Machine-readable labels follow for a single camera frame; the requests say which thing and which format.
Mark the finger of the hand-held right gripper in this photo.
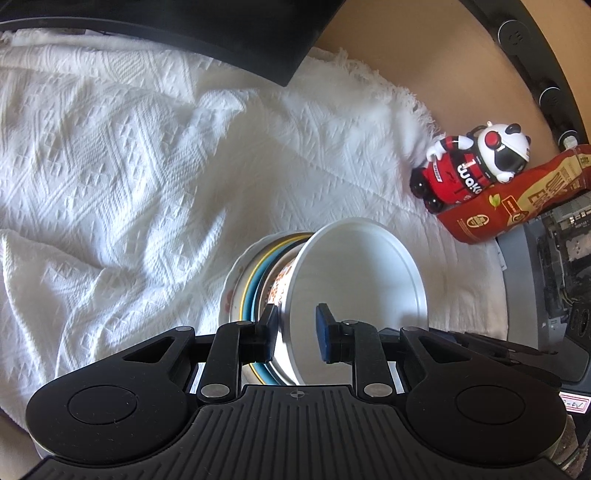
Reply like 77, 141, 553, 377
455, 330, 565, 387

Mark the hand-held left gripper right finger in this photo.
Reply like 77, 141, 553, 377
315, 302, 468, 400

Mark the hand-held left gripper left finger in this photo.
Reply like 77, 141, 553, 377
122, 305, 281, 400

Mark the blue bowl with white inside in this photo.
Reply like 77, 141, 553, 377
244, 240, 305, 385

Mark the stack of plates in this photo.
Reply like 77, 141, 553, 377
236, 234, 310, 377

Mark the white floral plate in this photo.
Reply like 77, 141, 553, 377
221, 233, 296, 324

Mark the white bowl with orange print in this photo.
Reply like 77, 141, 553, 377
261, 219, 428, 387

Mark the grey computer case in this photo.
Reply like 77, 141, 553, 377
495, 189, 591, 385

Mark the white paper label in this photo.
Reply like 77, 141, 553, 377
558, 392, 591, 414

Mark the red and gold carton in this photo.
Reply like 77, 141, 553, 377
436, 144, 591, 244

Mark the panda figurine in red suit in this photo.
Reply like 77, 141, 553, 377
410, 121, 533, 214

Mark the white textured cloth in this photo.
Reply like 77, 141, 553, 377
0, 32, 509, 430

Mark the black curved bar with knobs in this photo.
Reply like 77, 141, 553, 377
462, 0, 591, 151

